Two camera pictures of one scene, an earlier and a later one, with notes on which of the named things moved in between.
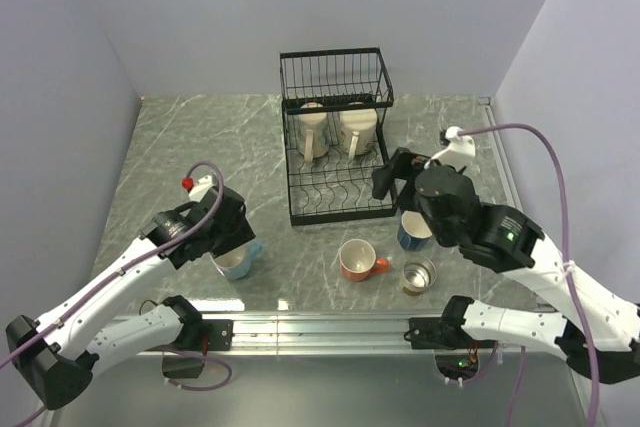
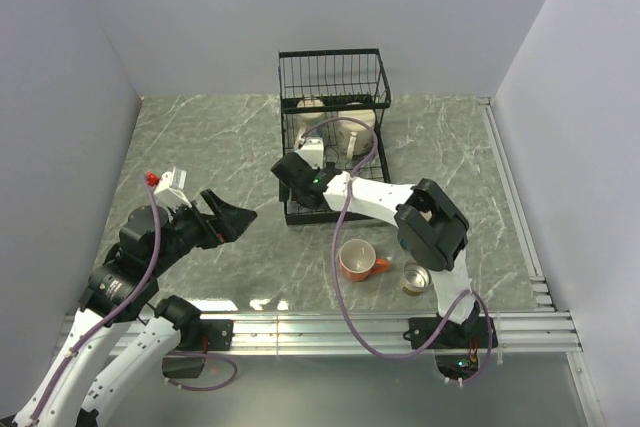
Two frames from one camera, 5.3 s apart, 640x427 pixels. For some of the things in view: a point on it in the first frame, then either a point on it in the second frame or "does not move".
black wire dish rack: [335, 129] does not move
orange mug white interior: [357, 260] does not move
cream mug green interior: [358, 130] does not move
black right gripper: [408, 162] to [330, 166]
